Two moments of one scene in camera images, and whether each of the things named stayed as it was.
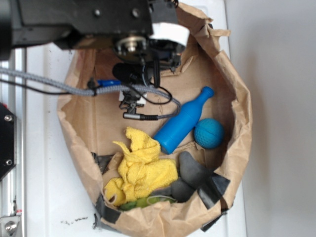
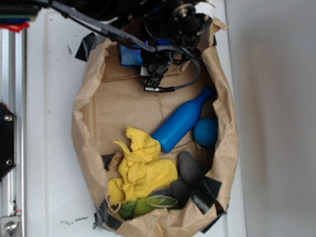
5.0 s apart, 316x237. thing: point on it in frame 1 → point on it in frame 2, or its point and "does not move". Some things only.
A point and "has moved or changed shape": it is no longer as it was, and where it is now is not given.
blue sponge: x=108 y=82 has moved or changed shape
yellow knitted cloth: x=142 y=170 does not move
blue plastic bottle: x=171 y=136 does not move
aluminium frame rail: x=13 y=185 does not move
